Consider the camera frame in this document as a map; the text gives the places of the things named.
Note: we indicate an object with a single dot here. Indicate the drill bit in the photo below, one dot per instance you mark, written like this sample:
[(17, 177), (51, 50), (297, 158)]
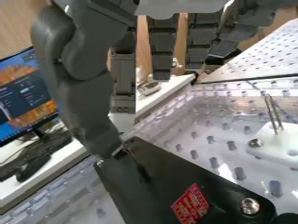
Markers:
[(273, 115)]

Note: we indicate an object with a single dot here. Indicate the computer screen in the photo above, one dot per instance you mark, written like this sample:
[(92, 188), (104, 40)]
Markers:
[(22, 96)]

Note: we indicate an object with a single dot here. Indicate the small white holder block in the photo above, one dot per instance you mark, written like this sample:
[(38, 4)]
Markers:
[(277, 146)]

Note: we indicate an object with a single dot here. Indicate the black keyboard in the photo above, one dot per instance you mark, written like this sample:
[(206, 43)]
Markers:
[(45, 146)]

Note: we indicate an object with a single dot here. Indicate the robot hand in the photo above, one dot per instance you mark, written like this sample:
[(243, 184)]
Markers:
[(85, 56)]

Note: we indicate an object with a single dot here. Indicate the white desk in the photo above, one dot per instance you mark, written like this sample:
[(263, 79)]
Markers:
[(49, 173)]

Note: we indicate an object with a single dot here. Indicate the black computer mouse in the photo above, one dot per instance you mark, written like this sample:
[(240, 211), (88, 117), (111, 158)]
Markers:
[(33, 168)]

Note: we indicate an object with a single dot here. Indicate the clear box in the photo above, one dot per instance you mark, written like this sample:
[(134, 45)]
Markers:
[(208, 110)]

